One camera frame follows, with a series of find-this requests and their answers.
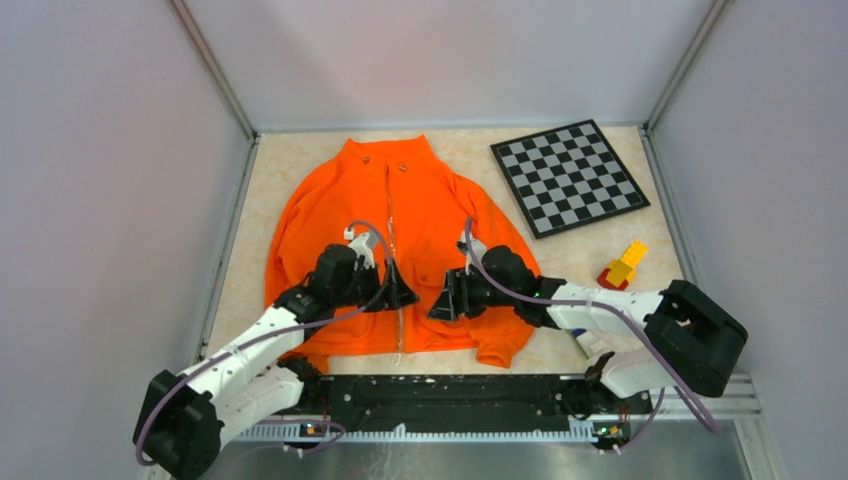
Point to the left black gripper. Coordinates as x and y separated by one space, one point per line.
403 296

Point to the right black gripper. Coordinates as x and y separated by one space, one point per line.
455 298

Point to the orange zip-up jacket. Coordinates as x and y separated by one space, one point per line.
420 206

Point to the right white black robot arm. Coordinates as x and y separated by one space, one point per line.
686 339

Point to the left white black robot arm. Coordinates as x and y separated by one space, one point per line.
186 418

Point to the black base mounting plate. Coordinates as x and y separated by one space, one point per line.
474 403

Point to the blue and white box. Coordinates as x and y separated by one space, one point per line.
592 345

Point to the black and grey checkerboard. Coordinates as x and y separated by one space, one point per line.
567 177

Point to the yellow red toy blocks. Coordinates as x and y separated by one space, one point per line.
620 272

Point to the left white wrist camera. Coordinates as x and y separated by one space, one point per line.
361 242

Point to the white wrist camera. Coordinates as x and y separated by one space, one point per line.
361 242
473 250

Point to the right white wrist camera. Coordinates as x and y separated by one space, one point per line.
473 250

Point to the aluminium frame rail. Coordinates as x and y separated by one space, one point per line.
668 442

